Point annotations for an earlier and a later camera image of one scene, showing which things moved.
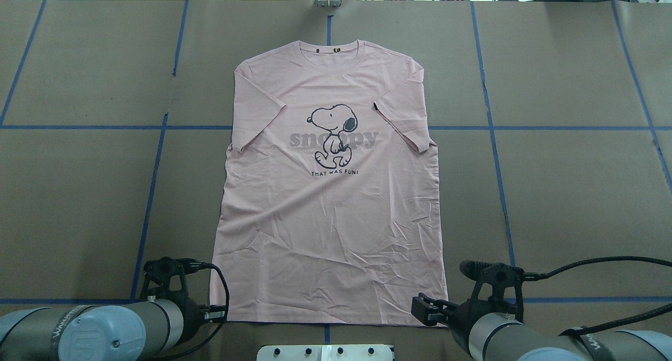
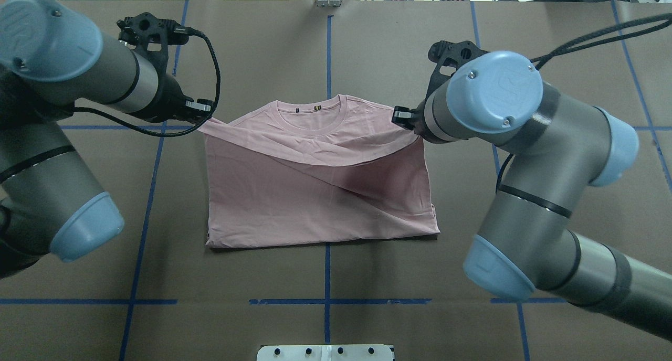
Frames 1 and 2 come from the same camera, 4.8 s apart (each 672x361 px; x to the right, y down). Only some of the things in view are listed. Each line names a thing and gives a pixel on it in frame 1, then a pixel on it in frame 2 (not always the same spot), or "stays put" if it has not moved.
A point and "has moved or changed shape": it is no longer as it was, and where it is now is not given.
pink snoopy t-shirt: (332, 214) has moved or changed shape
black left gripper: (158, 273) -> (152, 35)
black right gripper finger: (429, 310) -> (402, 115)
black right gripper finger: (433, 318) -> (406, 119)
